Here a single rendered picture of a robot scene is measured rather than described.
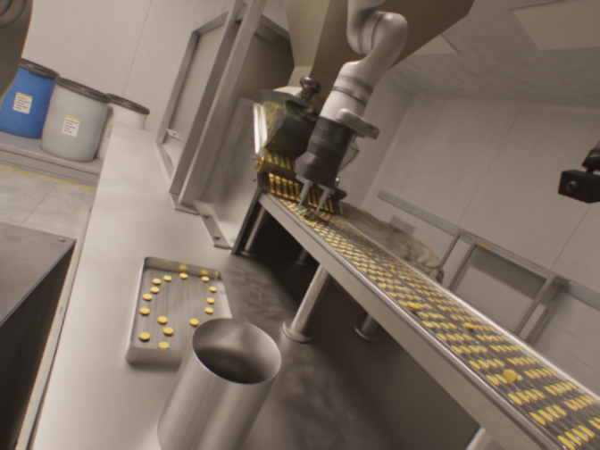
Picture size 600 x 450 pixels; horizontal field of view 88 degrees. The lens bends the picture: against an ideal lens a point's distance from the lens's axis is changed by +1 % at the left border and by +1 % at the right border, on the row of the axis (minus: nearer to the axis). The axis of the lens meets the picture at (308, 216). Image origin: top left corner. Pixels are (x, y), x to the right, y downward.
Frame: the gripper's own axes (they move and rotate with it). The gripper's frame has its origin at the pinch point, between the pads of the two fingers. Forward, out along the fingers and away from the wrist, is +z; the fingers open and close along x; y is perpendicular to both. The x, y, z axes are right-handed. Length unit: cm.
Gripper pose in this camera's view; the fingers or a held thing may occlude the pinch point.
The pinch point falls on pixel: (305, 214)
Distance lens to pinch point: 60.2
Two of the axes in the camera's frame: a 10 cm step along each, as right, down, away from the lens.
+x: -7.9, -2.3, -5.7
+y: -4.7, -3.8, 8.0
